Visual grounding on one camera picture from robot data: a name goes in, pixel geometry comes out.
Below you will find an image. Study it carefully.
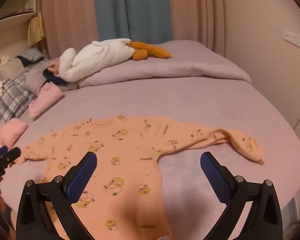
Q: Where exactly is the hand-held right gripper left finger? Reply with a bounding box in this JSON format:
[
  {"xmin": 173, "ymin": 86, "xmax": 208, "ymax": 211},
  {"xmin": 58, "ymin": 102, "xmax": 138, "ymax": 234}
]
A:
[{"xmin": 16, "ymin": 151, "xmax": 98, "ymax": 240}]

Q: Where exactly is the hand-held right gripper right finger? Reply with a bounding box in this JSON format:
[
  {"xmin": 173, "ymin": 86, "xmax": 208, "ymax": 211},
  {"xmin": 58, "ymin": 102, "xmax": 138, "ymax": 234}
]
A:
[{"xmin": 200, "ymin": 151, "xmax": 283, "ymax": 240}]

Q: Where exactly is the orange printed baby onesie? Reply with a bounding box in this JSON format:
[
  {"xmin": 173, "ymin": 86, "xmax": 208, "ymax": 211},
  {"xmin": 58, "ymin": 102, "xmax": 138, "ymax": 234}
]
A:
[{"xmin": 9, "ymin": 115, "xmax": 266, "ymax": 240}]

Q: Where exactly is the folded pink garment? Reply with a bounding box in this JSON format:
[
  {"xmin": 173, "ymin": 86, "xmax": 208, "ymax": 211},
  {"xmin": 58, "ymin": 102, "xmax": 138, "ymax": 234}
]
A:
[
  {"xmin": 0, "ymin": 118, "xmax": 28, "ymax": 148},
  {"xmin": 28, "ymin": 82, "xmax": 64, "ymax": 121}
]

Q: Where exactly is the plaid pillow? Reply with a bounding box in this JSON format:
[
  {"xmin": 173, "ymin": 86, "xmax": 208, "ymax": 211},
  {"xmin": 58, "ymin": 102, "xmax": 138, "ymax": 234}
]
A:
[{"xmin": 0, "ymin": 74, "xmax": 37, "ymax": 143}]

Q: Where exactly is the grey pillow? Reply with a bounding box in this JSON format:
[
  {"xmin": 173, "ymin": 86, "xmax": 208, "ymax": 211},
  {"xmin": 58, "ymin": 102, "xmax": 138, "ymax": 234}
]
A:
[{"xmin": 24, "ymin": 59, "xmax": 58, "ymax": 95}]

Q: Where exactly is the beige pillow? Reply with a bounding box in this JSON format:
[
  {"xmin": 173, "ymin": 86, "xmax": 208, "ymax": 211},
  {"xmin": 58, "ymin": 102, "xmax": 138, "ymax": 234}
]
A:
[{"xmin": 0, "ymin": 57, "xmax": 28, "ymax": 80}]

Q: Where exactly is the navy blue cloth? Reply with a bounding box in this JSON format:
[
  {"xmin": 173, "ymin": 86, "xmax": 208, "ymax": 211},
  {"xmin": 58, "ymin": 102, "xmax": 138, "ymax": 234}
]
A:
[{"xmin": 43, "ymin": 66, "xmax": 68, "ymax": 85}]

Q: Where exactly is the striped cloth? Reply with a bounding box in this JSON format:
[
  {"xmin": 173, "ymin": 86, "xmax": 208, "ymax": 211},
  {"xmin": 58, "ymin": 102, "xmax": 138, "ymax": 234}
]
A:
[{"xmin": 22, "ymin": 47, "xmax": 44, "ymax": 62}]

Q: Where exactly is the lilac duvet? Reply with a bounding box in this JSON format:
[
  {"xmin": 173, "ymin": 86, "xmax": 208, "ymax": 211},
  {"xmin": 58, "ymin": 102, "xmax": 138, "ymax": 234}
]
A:
[{"xmin": 77, "ymin": 40, "xmax": 252, "ymax": 89}]

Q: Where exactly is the white goose plush toy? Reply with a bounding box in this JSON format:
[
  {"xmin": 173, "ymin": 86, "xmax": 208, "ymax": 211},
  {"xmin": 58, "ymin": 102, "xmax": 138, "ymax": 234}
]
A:
[{"xmin": 59, "ymin": 39, "xmax": 173, "ymax": 82}]

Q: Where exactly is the yellow tasselled hanging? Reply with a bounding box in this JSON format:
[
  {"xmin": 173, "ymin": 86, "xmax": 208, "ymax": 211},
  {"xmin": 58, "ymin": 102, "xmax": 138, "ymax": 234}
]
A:
[{"xmin": 27, "ymin": 12, "xmax": 45, "ymax": 46}]

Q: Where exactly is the pink curtain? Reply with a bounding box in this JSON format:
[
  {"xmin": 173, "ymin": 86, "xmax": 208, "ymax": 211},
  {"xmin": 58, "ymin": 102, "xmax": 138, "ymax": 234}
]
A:
[
  {"xmin": 166, "ymin": 0, "xmax": 225, "ymax": 58},
  {"xmin": 39, "ymin": 0, "xmax": 99, "ymax": 60}
]

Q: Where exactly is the blue curtain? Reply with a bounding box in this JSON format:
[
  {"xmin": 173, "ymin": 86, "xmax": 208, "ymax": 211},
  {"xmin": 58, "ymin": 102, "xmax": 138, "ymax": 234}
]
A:
[{"xmin": 93, "ymin": 0, "xmax": 173, "ymax": 44}]

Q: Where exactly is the white wall shelf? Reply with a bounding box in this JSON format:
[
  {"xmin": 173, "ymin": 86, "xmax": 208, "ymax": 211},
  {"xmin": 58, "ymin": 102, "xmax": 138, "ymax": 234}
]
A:
[{"xmin": 0, "ymin": 0, "xmax": 43, "ymax": 63}]

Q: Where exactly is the white wall socket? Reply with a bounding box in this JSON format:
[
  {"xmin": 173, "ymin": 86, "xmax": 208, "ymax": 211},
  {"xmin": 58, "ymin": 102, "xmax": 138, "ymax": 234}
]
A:
[{"xmin": 284, "ymin": 29, "xmax": 300, "ymax": 49}]

